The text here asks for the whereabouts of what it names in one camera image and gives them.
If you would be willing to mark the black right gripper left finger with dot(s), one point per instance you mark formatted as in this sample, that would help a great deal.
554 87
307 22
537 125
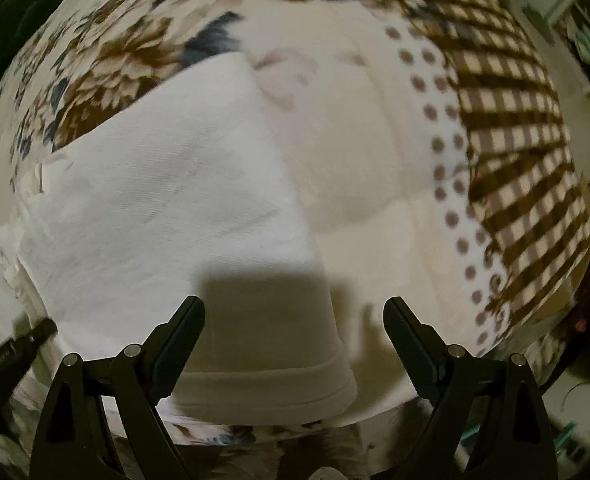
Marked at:
73 439

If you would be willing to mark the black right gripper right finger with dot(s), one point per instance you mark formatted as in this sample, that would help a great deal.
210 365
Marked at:
488 419

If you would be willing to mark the white pants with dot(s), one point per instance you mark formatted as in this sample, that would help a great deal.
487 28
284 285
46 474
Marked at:
185 194

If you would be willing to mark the floral and checked bedspread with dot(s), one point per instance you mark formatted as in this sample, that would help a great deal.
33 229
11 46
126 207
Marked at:
424 139

